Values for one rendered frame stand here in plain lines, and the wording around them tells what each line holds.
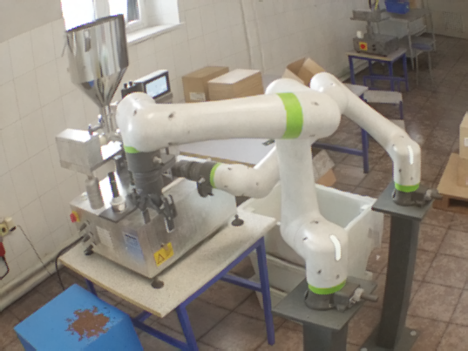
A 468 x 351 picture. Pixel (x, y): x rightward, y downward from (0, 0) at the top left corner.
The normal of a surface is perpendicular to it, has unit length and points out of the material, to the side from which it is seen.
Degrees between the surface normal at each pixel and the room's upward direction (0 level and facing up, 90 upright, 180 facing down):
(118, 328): 90
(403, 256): 90
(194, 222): 90
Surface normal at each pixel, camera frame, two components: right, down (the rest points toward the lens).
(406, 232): -0.61, 0.42
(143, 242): 0.80, 0.16
